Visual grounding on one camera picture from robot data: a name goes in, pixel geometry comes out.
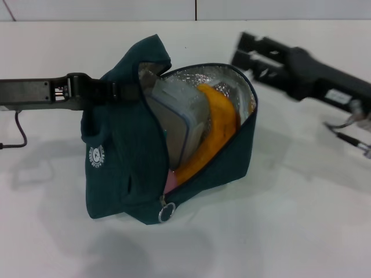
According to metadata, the yellow banana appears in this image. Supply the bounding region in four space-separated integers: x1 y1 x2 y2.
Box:
173 83 242 186

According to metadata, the clear plastic food container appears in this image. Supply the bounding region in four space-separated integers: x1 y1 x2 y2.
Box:
144 77 257 171

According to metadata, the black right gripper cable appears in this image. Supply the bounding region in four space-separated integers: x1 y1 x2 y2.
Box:
323 106 371 159

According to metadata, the dark teal insulated lunch bag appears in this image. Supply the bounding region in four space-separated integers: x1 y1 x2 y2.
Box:
81 34 258 225

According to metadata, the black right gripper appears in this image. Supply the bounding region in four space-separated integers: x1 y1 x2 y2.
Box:
231 31 371 117

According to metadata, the pink peach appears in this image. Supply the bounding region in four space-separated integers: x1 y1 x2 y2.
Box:
164 170 183 192

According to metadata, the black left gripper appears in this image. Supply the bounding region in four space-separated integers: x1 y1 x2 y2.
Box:
0 76 88 113

